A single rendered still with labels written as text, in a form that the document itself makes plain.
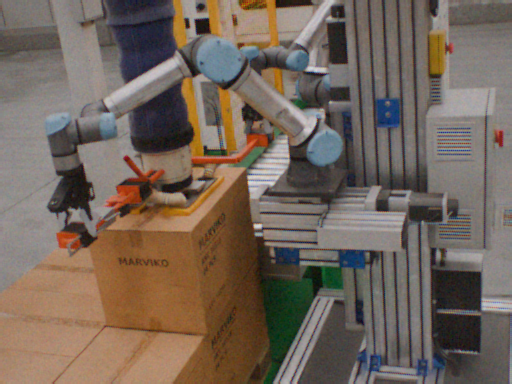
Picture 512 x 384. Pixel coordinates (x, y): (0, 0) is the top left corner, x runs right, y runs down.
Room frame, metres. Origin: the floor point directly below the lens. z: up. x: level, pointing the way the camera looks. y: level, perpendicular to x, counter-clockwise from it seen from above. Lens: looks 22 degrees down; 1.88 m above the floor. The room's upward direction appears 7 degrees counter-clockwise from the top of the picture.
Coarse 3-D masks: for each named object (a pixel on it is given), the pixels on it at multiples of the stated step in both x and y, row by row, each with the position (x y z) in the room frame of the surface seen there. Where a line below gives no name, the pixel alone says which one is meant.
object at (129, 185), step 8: (120, 184) 2.22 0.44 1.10; (128, 184) 2.23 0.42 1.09; (136, 184) 2.22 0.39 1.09; (144, 184) 2.19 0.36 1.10; (120, 192) 2.19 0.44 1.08; (128, 192) 2.18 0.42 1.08; (136, 192) 2.17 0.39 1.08; (144, 192) 2.20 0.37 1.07; (152, 192) 2.23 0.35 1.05; (136, 200) 2.17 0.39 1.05; (144, 200) 2.17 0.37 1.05
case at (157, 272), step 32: (224, 192) 2.43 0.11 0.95; (128, 224) 2.24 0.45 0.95; (160, 224) 2.20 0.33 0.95; (192, 224) 2.17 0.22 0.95; (224, 224) 2.39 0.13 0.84; (96, 256) 2.24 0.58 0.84; (128, 256) 2.20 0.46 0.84; (160, 256) 2.16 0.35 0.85; (192, 256) 2.12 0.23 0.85; (224, 256) 2.35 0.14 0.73; (256, 256) 2.65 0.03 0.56; (128, 288) 2.21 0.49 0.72; (160, 288) 2.16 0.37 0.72; (192, 288) 2.12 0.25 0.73; (224, 288) 2.31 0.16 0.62; (128, 320) 2.22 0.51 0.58; (160, 320) 2.17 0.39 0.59; (192, 320) 2.13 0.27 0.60
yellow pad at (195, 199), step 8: (216, 176) 2.55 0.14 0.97; (208, 184) 2.47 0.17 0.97; (216, 184) 2.48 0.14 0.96; (184, 192) 2.35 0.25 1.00; (192, 192) 2.40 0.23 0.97; (200, 192) 2.39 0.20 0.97; (208, 192) 2.41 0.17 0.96; (192, 200) 2.33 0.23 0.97; (200, 200) 2.34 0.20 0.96; (168, 208) 2.29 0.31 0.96; (176, 208) 2.28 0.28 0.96; (184, 208) 2.27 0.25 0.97; (192, 208) 2.27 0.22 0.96
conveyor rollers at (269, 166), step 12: (312, 108) 4.93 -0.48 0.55; (324, 108) 4.90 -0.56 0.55; (324, 120) 4.61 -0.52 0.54; (276, 144) 4.18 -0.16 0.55; (264, 156) 4.01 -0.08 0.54; (276, 156) 3.98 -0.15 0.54; (288, 156) 3.95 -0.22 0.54; (252, 168) 3.84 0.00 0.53; (264, 168) 3.82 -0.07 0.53; (276, 168) 3.79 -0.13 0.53; (252, 180) 3.65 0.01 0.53; (264, 180) 3.63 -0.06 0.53; (252, 192) 3.46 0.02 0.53
